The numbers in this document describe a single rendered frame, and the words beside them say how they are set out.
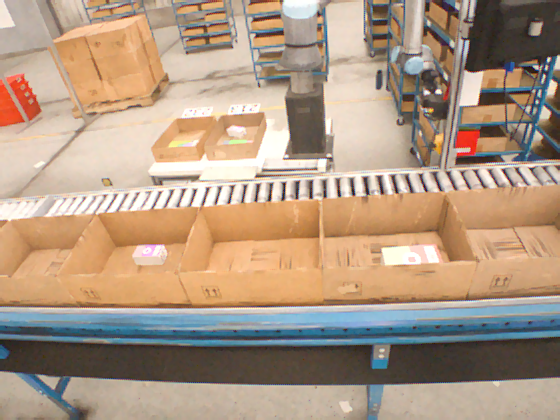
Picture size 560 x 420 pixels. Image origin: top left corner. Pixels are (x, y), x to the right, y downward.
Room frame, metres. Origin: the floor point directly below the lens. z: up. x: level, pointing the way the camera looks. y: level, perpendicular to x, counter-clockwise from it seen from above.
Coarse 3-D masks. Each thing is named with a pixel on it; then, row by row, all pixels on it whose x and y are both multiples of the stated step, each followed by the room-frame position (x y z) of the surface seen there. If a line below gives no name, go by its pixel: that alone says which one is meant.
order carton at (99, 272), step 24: (96, 216) 1.04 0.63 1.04; (120, 216) 1.03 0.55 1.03; (144, 216) 1.02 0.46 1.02; (168, 216) 1.00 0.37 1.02; (192, 216) 0.98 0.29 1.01; (96, 240) 0.98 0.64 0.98; (120, 240) 1.04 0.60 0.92; (144, 240) 1.02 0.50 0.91; (168, 240) 1.01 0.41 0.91; (72, 264) 0.84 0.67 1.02; (96, 264) 0.92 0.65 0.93; (120, 264) 0.94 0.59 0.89; (168, 264) 0.90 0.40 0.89; (72, 288) 0.76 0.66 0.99; (96, 288) 0.75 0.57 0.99; (120, 288) 0.73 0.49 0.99; (144, 288) 0.72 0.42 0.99; (168, 288) 0.70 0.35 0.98
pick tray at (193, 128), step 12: (180, 120) 2.25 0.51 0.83; (192, 120) 2.23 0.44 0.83; (204, 120) 2.21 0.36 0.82; (216, 120) 2.18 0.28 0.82; (168, 132) 2.13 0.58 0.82; (180, 132) 2.24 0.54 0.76; (192, 132) 2.20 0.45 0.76; (204, 132) 1.97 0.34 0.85; (156, 144) 1.97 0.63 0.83; (168, 144) 2.08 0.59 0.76; (156, 156) 1.89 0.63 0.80; (168, 156) 1.87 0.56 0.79; (180, 156) 1.85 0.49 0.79; (192, 156) 1.83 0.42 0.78
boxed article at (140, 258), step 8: (136, 248) 0.96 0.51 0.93; (144, 248) 0.96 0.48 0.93; (152, 248) 0.95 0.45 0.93; (160, 248) 0.94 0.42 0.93; (136, 256) 0.92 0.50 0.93; (144, 256) 0.92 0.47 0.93; (152, 256) 0.91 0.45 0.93; (160, 256) 0.91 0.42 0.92; (136, 264) 0.92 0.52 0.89; (144, 264) 0.92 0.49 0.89; (152, 264) 0.91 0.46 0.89; (160, 264) 0.91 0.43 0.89
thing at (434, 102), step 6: (420, 96) 1.46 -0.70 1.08; (426, 96) 1.44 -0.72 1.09; (432, 96) 1.42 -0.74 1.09; (438, 96) 1.42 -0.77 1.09; (420, 102) 1.44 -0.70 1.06; (426, 102) 1.41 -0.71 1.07; (432, 102) 1.40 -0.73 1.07; (438, 102) 1.40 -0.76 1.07; (444, 102) 1.39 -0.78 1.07; (432, 108) 1.40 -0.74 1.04; (438, 108) 1.40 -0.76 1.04; (444, 108) 1.39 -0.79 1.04; (432, 114) 1.42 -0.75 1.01; (438, 114) 1.41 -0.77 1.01
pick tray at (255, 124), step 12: (228, 120) 2.16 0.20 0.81; (240, 120) 2.14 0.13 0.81; (252, 120) 2.12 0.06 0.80; (264, 120) 2.05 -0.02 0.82; (216, 132) 2.03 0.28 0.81; (252, 132) 2.04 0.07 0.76; (264, 132) 2.00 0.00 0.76; (204, 144) 1.82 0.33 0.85; (216, 144) 1.97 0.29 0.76; (228, 144) 1.77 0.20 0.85; (240, 144) 1.75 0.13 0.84; (252, 144) 1.74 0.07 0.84; (216, 156) 1.79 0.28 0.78; (228, 156) 1.77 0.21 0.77; (240, 156) 1.76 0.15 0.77; (252, 156) 1.74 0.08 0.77
